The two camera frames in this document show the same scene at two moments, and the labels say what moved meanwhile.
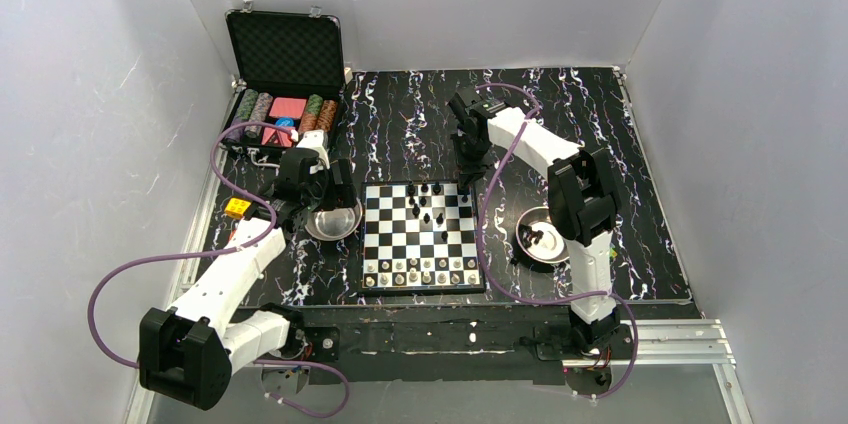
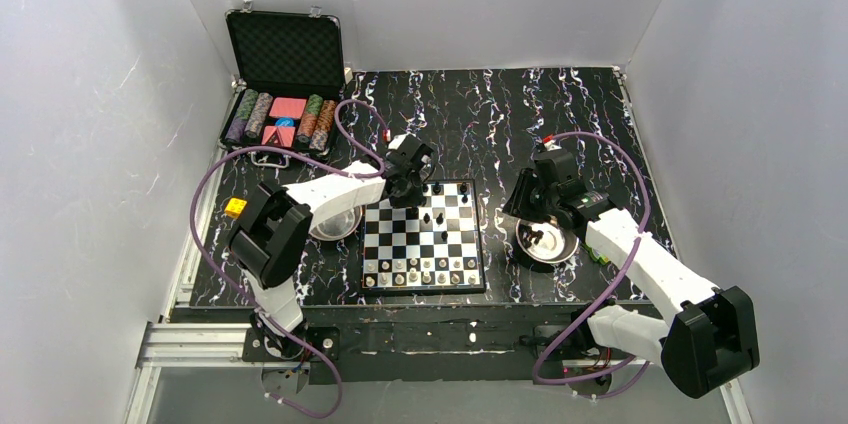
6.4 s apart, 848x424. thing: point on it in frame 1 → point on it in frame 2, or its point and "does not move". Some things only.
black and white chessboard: [419, 237] does not move
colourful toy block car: [236, 207] does not move
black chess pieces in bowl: [526, 233] does not move
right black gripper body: [472, 148] → [523, 202]
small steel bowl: [335, 224] does not move
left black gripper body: [340, 194] → [407, 189]
